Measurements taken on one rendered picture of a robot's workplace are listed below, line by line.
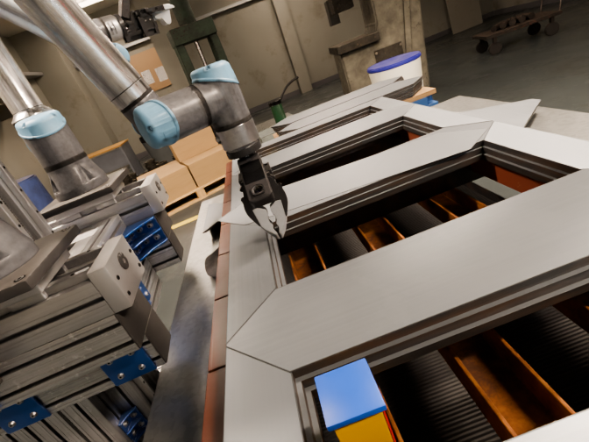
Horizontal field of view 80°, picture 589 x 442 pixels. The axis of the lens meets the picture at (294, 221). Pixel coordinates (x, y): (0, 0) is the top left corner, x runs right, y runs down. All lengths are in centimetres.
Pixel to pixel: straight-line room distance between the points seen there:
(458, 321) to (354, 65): 486
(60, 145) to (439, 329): 103
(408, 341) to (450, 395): 32
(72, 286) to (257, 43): 922
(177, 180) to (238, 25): 610
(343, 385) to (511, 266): 28
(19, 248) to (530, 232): 81
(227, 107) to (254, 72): 903
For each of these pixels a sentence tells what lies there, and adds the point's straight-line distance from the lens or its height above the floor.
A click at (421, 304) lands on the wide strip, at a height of 86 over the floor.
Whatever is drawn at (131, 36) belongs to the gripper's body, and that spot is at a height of 140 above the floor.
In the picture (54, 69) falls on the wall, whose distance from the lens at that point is 963.
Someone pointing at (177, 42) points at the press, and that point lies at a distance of 707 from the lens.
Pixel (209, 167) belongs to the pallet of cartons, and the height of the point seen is 29.
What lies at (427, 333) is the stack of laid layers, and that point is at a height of 84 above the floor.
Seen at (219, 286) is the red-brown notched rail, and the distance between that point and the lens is 76.
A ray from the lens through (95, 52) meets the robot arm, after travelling 75.
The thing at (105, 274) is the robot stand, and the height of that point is 98.
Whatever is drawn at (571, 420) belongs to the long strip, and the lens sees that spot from 41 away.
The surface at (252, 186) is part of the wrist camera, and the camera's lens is 64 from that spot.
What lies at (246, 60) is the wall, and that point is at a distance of 968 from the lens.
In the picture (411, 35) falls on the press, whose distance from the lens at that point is 542.
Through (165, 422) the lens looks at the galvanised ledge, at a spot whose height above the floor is 68.
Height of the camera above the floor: 120
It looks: 25 degrees down
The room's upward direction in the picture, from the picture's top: 21 degrees counter-clockwise
